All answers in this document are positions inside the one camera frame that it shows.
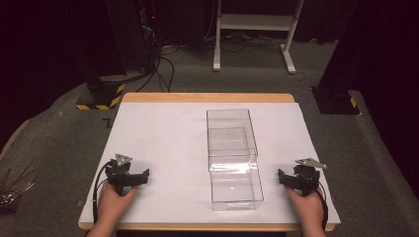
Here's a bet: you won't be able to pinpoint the black floor cables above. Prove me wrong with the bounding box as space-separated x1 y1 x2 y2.
135 26 176 94

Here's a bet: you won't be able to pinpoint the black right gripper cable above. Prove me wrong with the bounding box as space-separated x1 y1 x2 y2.
315 185 330 233

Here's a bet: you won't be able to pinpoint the black stand with striped base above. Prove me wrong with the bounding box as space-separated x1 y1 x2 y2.
67 0 128 112

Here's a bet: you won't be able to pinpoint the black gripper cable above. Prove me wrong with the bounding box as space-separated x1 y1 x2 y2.
92 160 114 226
315 185 330 233

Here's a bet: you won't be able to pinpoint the wooden table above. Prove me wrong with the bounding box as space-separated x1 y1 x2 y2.
77 92 337 233

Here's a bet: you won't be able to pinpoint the clear plastic drawer case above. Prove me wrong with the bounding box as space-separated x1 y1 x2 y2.
206 108 259 173

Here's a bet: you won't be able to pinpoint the white metal stand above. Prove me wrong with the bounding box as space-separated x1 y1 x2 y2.
212 0 306 75

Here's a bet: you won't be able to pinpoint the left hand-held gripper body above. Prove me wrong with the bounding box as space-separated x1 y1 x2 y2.
105 153 143 196

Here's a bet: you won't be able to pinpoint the person's left hand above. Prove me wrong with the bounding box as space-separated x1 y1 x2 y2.
95 181 140 229

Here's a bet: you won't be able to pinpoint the white table sheet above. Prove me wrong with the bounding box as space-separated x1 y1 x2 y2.
79 101 342 226

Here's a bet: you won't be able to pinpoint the clear plastic drawer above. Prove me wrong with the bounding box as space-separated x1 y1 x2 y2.
209 148 265 212

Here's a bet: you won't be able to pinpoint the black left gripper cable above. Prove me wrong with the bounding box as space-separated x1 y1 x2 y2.
92 160 114 226

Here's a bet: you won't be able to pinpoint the black power strip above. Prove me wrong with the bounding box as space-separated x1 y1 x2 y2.
147 0 159 24

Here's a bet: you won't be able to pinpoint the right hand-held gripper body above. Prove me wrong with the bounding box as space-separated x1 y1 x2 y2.
290 157 328 198

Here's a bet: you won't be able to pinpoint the person's right hand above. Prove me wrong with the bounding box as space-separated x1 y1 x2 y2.
284 186 326 229

